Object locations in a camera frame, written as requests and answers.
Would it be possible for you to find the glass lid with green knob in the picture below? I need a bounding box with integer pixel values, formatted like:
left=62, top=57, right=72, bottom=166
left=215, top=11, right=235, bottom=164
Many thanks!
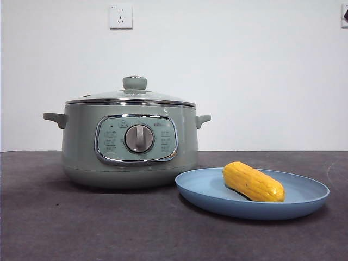
left=65, top=76, right=196, bottom=107

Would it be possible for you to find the yellow corn cob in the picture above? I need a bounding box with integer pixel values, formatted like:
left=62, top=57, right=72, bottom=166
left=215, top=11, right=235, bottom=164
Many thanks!
left=222, top=161, right=286, bottom=203

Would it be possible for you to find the blue round plate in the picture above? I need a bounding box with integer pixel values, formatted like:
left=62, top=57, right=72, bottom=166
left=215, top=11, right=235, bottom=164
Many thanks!
left=175, top=167, right=331, bottom=220

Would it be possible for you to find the pale green electric steamer pot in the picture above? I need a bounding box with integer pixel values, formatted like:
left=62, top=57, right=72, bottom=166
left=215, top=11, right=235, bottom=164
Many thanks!
left=42, top=102, right=212, bottom=190

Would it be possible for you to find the white wall power socket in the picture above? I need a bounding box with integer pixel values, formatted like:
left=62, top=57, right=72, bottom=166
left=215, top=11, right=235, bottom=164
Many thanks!
left=109, top=4, right=133, bottom=30

